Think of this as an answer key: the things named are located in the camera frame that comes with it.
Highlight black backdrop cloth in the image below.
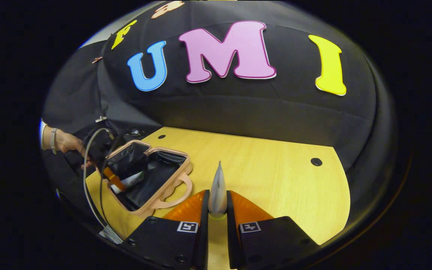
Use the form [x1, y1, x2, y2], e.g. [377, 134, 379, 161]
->
[42, 0, 398, 240]

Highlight pink suitcase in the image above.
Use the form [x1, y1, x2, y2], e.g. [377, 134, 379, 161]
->
[96, 139, 194, 219]

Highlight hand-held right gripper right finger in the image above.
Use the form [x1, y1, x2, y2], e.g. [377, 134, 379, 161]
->
[226, 190, 320, 270]

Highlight black cable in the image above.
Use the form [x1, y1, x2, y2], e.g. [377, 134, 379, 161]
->
[98, 135, 121, 235]

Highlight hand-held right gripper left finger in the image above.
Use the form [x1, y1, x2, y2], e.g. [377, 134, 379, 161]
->
[120, 189, 210, 270]

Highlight grey cable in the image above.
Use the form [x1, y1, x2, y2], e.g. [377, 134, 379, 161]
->
[83, 127, 125, 245]

